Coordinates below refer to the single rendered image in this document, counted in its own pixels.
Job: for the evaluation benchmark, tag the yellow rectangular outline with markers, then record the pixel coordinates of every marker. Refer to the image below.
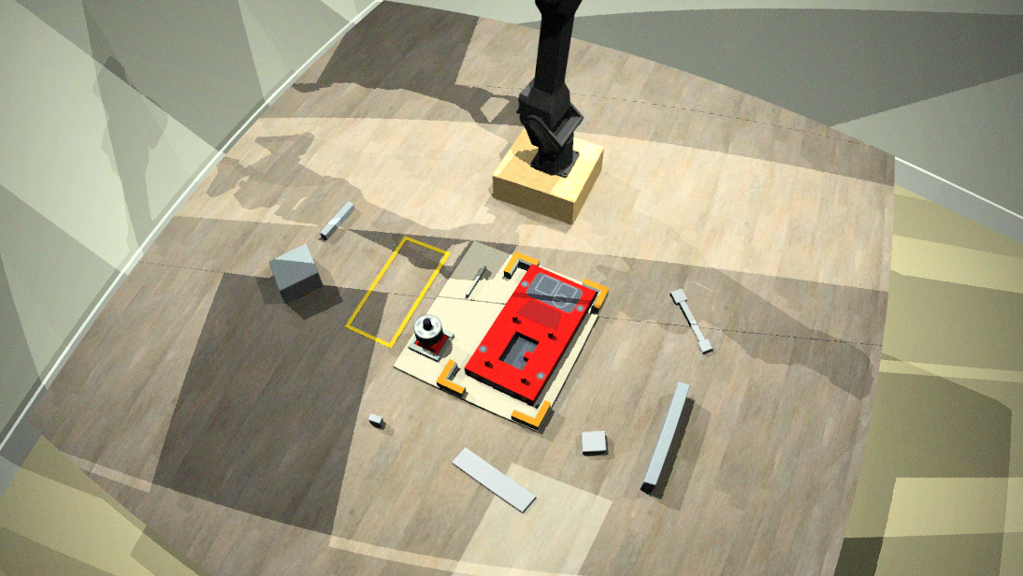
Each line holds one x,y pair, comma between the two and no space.
390,345

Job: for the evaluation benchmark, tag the grey flat bar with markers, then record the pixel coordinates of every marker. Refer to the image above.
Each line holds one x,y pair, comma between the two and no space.
494,480

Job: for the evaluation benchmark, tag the red toy car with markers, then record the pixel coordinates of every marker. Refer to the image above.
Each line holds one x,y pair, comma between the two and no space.
523,346

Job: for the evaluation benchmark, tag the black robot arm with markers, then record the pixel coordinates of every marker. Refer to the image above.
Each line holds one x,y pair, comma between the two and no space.
547,114

